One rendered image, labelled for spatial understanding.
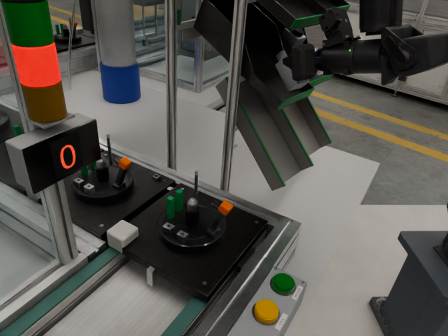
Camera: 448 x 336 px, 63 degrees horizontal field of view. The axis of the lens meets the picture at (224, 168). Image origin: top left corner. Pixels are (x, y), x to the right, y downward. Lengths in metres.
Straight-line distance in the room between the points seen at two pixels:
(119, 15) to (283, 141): 0.84
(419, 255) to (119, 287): 0.54
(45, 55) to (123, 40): 1.03
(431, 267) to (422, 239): 0.07
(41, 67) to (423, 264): 0.64
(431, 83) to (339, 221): 3.76
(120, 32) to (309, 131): 0.82
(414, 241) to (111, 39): 1.23
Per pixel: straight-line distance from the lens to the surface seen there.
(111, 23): 1.52
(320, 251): 0.94
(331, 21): 0.71
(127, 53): 1.56
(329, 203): 1.10
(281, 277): 0.71
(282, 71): 0.80
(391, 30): 0.67
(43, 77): 0.53
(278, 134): 0.95
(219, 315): 0.66
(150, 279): 0.72
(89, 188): 0.85
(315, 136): 1.09
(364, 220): 1.08
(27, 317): 0.72
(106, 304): 0.74
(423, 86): 4.74
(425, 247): 0.74
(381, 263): 0.97
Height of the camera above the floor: 1.49
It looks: 33 degrees down
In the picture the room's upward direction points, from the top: 5 degrees clockwise
